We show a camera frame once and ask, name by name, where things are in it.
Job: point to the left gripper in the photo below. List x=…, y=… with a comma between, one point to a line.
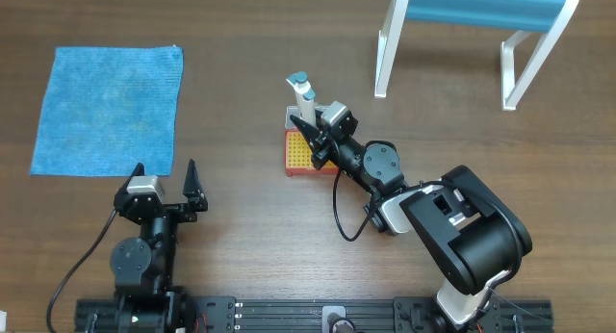
x=142, y=209

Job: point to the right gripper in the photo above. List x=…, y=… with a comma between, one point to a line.
x=329, y=155

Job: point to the white pipette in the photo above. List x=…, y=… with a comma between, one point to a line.
x=304, y=104

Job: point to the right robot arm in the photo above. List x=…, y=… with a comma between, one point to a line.
x=471, y=237

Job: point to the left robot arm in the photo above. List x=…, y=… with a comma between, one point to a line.
x=130, y=261

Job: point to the red and yellow tip box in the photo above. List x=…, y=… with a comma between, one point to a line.
x=298, y=155

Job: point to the blue cloth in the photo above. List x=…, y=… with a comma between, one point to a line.
x=106, y=111

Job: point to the white and blue stand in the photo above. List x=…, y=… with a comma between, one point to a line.
x=481, y=10

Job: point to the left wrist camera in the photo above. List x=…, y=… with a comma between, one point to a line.
x=144, y=185

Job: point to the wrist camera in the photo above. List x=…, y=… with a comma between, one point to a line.
x=333, y=114
x=144, y=185

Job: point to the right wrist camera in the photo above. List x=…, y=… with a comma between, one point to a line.
x=333, y=114

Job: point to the mounting rail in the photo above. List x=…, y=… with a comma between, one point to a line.
x=289, y=314

